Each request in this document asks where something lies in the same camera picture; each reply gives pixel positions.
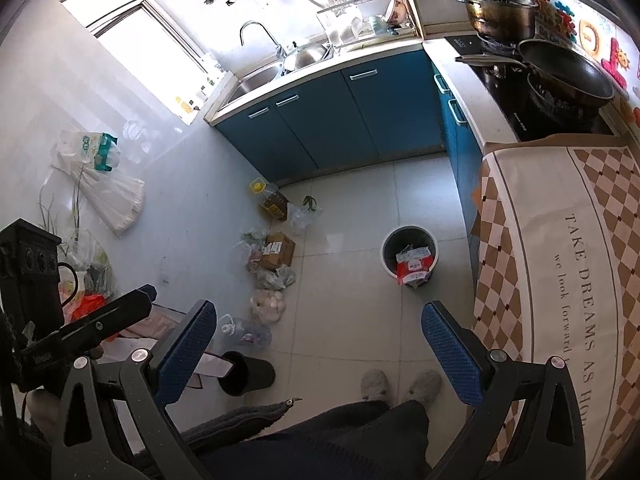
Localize dark fleece jacket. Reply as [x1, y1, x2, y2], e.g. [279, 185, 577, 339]
[172, 397, 303, 456]

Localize blue stove cabinet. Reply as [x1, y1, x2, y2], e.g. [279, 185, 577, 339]
[431, 57, 483, 261]

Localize grey bag of vegetables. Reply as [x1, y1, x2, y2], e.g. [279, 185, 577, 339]
[232, 227, 268, 271]

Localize steel sink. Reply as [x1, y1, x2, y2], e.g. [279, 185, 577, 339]
[227, 62, 283, 101]

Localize brown cardboard box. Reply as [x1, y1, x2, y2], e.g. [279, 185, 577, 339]
[257, 231, 297, 271]

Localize bag of eggs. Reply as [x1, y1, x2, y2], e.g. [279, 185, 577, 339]
[250, 287, 287, 325]

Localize black cylinder container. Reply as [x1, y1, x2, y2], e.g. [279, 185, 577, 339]
[219, 351, 277, 397]

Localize cooking oil bottle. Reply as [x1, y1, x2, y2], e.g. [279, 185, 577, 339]
[247, 177, 291, 221]

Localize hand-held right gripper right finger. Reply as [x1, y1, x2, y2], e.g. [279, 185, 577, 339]
[420, 301, 587, 480]

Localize steel basin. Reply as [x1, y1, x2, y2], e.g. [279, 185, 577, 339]
[282, 42, 331, 71]

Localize dish rack with dishes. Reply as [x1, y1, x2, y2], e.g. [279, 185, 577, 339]
[307, 0, 418, 46]

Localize checkered tablecloth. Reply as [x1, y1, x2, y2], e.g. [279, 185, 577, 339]
[470, 132, 640, 480]

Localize clear bag of vegetables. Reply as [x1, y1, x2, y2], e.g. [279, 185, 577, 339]
[255, 265, 297, 291]

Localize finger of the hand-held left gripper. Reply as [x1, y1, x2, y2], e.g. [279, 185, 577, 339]
[60, 284, 157, 358]

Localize red white packet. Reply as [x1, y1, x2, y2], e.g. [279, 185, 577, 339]
[396, 246, 435, 288]

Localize grey trash bin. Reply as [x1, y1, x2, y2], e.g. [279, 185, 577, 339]
[381, 226, 440, 286]

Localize clear water jug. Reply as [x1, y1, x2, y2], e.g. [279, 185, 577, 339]
[217, 312, 273, 348]

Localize red plastic bag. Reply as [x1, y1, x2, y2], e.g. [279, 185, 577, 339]
[70, 294, 108, 323]

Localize patterned bowl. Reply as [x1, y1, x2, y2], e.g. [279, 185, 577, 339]
[385, 0, 411, 26]

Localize steel faucet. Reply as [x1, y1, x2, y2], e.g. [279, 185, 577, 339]
[239, 21, 286, 61]

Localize person's left white shoe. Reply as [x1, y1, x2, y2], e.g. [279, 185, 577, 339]
[361, 369, 392, 403]

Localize colourful wall stickers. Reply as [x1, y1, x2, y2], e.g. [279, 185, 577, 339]
[532, 0, 640, 126]

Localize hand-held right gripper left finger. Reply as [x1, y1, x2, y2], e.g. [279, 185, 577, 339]
[50, 299, 218, 480]

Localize black frying pan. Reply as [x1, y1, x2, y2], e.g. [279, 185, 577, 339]
[454, 37, 616, 106]

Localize black induction cooktop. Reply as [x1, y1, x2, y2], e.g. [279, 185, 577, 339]
[445, 35, 616, 143]

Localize black cable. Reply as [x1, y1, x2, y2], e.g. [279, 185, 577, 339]
[57, 260, 83, 308]

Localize blue sink cabinet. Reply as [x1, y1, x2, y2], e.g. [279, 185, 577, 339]
[214, 49, 447, 187]

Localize large bag of vegetables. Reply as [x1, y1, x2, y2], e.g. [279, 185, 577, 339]
[60, 230, 118, 306]

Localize white plastic bag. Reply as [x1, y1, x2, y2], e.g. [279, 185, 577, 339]
[80, 162, 147, 238]

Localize plastic bag with greens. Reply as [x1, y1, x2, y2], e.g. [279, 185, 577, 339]
[287, 194, 323, 235]

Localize kitchen window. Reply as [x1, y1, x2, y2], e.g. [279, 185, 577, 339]
[55, 0, 211, 126]

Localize bag with green white packet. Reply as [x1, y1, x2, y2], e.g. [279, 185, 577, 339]
[49, 129, 121, 173]

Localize steel stockpot with lid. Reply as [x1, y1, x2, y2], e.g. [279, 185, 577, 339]
[452, 0, 538, 36]

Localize green onions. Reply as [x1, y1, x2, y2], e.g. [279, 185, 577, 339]
[37, 165, 88, 241]

